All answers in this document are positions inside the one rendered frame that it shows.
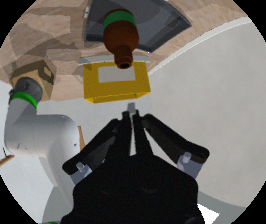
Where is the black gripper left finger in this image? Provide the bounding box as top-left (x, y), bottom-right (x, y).
top-left (62, 103), bottom-right (133, 195)

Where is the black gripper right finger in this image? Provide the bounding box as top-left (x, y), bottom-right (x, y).
top-left (131, 102), bottom-right (210, 194)

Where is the yellow crate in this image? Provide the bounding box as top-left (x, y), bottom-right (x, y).
top-left (83, 62), bottom-right (151, 104)

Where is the brown bottle with green label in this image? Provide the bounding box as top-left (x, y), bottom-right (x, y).
top-left (103, 8), bottom-right (139, 69)

